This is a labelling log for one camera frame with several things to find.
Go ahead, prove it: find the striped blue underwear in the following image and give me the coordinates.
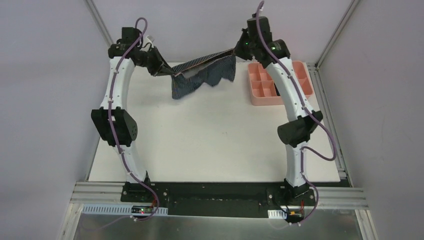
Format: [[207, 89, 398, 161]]
[[171, 48, 236, 100]]

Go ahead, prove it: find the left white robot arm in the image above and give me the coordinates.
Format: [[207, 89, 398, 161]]
[[90, 27, 175, 203]]

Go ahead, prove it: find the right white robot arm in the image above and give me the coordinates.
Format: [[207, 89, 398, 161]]
[[234, 13, 323, 205]]

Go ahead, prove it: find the pink divided organizer tray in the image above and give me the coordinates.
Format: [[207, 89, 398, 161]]
[[246, 60, 315, 107]]

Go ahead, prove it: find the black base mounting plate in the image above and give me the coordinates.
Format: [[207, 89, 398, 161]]
[[120, 181, 318, 219]]

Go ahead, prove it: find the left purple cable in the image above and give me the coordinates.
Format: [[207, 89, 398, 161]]
[[107, 17, 161, 222]]

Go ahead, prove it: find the left white cable duct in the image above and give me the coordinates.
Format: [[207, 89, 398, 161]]
[[81, 204, 168, 217]]

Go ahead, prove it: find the white cable duct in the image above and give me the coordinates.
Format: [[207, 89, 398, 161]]
[[267, 209, 287, 220], [81, 204, 168, 217]]

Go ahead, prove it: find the right white cable duct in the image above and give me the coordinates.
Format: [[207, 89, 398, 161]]
[[267, 209, 287, 220]]

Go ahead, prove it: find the aluminium frame rail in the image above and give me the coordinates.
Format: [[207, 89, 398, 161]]
[[71, 181, 369, 210]]

